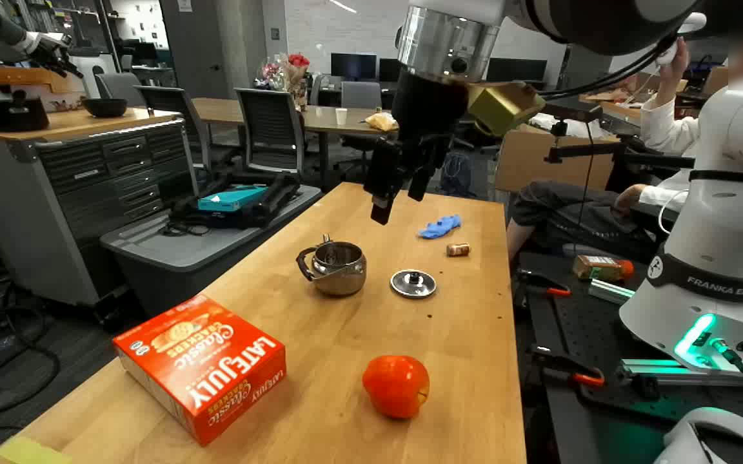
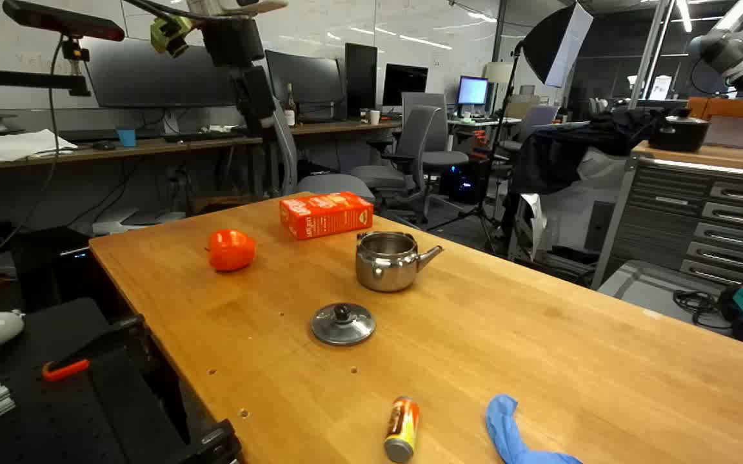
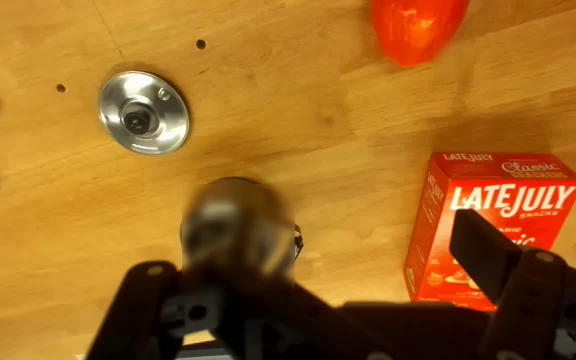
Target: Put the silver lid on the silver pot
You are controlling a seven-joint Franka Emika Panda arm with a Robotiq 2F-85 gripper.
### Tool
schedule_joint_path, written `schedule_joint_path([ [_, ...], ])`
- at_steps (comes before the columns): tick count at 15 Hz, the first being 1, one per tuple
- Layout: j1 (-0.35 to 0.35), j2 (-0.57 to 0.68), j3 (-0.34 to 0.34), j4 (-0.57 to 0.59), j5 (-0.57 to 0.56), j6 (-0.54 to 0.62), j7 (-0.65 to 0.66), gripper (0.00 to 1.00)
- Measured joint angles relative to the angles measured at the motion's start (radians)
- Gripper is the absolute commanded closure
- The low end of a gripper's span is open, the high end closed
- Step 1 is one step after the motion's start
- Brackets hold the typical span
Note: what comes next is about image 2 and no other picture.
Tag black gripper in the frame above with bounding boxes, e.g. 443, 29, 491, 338
199, 15, 280, 132

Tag silver pot lid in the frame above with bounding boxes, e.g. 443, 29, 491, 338
308, 302, 380, 348

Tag black cooking pot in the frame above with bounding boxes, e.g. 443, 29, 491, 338
647, 114, 711, 155

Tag dark bottle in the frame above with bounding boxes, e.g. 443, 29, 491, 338
280, 80, 300, 129

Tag large dark monitor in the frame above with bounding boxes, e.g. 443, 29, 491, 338
264, 48, 349, 124

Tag long wooden desk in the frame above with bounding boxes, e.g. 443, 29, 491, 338
0, 115, 406, 178

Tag large grey monitor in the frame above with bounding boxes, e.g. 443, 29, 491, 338
83, 35, 239, 111

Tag black computer tower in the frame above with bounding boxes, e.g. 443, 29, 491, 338
342, 40, 382, 118

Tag orange cracker box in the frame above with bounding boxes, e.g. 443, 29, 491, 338
275, 187, 377, 243

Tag black computer monitor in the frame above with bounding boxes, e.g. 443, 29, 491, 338
382, 61, 430, 109

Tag orange tomato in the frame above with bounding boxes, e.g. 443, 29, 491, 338
207, 226, 259, 276

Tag grey office chair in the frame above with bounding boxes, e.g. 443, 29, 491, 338
349, 100, 443, 226

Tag lit computer monitor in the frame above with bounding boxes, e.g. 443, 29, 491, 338
455, 74, 492, 111

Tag white papers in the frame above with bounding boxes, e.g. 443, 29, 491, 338
0, 127, 81, 164

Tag black softbox studio light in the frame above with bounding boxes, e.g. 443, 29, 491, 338
522, 0, 598, 88

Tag black draped fabric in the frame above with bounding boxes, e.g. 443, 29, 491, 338
510, 106, 675, 199

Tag yellow battery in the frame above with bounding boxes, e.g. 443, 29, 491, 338
382, 394, 422, 464

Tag blue cloth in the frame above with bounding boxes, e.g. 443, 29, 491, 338
482, 392, 584, 464

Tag grey drawer tool cabinet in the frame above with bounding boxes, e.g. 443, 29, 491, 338
591, 140, 743, 292

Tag wrist camera with yellow mount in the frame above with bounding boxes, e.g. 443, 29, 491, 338
146, 13, 202, 60

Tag black camera on mount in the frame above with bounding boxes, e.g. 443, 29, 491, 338
0, 0, 126, 44

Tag silver pot with handle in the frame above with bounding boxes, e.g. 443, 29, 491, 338
353, 230, 447, 293

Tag orange handled clamp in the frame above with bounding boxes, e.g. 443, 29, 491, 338
38, 355, 95, 386

